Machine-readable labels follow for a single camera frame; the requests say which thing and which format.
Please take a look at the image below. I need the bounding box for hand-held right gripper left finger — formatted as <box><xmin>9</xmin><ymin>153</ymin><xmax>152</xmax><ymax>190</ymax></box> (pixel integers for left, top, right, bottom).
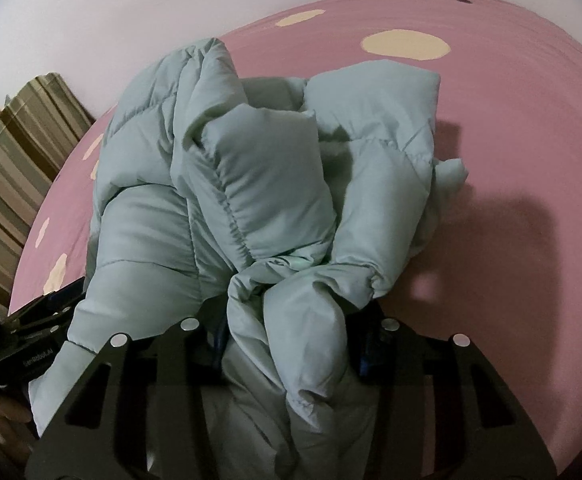
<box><xmin>25</xmin><ymin>310</ymin><xmax>229</xmax><ymax>480</ymax></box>

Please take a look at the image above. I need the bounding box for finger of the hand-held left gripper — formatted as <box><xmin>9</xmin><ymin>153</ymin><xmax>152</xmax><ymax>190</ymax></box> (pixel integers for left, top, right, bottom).
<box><xmin>7</xmin><ymin>277</ymin><xmax>88</xmax><ymax>335</ymax></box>

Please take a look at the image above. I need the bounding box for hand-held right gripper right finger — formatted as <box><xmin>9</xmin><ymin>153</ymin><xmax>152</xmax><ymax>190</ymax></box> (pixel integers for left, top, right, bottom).
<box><xmin>343</xmin><ymin>305</ymin><xmax>558</xmax><ymax>480</ymax></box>

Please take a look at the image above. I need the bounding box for light blue puffer jacket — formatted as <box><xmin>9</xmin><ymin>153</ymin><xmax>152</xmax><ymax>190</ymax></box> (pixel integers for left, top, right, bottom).
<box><xmin>28</xmin><ymin>37</ymin><xmax>470</xmax><ymax>480</ymax></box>

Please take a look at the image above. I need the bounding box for person's left hand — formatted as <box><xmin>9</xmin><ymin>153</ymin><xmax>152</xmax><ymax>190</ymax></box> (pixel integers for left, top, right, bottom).
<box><xmin>0</xmin><ymin>400</ymin><xmax>34</xmax><ymax>456</ymax></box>

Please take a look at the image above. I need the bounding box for striped green-brown cloth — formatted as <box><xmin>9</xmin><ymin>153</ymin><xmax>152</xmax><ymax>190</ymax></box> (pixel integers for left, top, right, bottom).
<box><xmin>0</xmin><ymin>74</ymin><xmax>96</xmax><ymax>311</ymax></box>

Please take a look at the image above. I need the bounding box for pink polka-dot bed sheet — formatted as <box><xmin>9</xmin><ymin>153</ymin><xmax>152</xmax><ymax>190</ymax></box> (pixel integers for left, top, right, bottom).
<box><xmin>8</xmin><ymin>0</ymin><xmax>582</xmax><ymax>477</ymax></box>

